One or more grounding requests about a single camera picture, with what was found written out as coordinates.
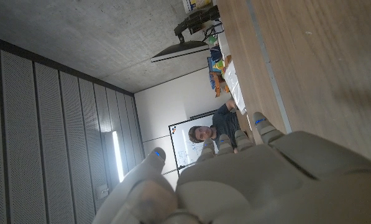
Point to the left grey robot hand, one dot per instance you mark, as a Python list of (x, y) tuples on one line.
[(250, 186)]

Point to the person in dark shirt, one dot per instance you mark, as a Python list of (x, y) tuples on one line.
[(224, 121)]

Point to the clear plastic bag sheet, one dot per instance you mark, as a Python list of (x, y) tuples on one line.
[(235, 87)]

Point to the orange box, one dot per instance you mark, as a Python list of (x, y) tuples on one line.
[(217, 84)]

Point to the colourful stacked cups toy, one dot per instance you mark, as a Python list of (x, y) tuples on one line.
[(218, 65)]

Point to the bright ceiling light strip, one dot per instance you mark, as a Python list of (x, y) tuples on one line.
[(117, 155)]

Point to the black computer monitor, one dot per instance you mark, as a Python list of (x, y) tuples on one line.
[(179, 49)]

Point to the white canister with label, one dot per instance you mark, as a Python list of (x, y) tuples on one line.
[(197, 3)]

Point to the whiteboard with black frame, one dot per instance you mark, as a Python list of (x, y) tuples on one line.
[(180, 146)]

